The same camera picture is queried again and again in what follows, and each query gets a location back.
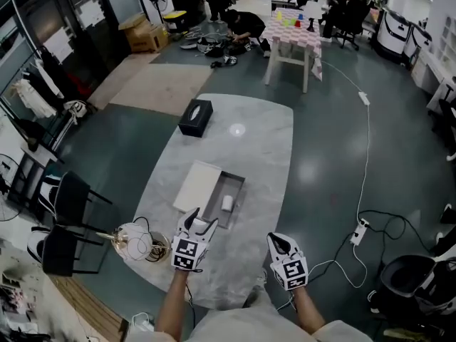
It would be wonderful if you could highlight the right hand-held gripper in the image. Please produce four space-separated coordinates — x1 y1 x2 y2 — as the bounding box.
266 231 309 292

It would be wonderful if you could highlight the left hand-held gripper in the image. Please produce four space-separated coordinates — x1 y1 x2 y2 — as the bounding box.
170 207 219 274

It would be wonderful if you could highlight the grey box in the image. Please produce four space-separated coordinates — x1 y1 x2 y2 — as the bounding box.
201 171 247 230

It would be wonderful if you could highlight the person's right forearm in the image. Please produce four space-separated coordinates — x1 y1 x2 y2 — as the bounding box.
293 286 327 336

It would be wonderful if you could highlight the person's left forearm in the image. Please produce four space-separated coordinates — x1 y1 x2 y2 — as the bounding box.
155 269 190 334

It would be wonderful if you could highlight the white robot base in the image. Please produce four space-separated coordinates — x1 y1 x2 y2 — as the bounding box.
373 7 414 61
404 22 434 68

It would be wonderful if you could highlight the white box lid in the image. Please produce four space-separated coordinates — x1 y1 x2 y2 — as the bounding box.
172 160 223 214

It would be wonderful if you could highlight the black tissue box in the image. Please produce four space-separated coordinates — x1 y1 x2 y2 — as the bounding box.
177 98 214 139

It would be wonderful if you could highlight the cardboard box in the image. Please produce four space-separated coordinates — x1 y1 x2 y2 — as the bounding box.
118 12 170 53

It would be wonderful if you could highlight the person's grey shoe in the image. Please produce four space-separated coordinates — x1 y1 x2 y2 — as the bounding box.
242 268 269 309

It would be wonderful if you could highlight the person's beige clothing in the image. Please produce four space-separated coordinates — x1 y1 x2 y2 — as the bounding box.
135 296 375 342

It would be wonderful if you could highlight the black round stool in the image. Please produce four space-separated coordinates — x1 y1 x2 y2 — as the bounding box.
378 254 436 299

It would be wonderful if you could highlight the black and white machine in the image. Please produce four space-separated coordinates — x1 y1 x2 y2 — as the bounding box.
413 256 456 317

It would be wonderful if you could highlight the pile of black gear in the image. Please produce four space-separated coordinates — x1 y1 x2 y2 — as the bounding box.
195 36 252 58

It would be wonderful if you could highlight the black floor fan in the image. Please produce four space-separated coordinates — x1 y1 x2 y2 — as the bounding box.
0 152 23 222

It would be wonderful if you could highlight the black bin with yellow lid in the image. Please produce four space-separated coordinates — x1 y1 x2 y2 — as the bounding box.
162 10 188 33

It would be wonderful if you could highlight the clothes rack with garments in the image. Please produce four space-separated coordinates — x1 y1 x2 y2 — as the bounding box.
6 46 90 149

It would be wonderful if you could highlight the white table with checkered cloth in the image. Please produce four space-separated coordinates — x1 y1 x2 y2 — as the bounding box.
264 6 323 94

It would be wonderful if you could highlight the glass globe lamp with wire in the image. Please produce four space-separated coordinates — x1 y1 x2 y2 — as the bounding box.
95 216 172 264

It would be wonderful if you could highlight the white charger with cable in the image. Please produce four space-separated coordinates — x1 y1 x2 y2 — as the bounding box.
130 311 157 333

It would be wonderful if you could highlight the black cable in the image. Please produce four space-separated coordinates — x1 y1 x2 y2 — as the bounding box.
306 209 434 284

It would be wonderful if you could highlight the white cable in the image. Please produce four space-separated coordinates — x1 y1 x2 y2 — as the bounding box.
276 61 372 313

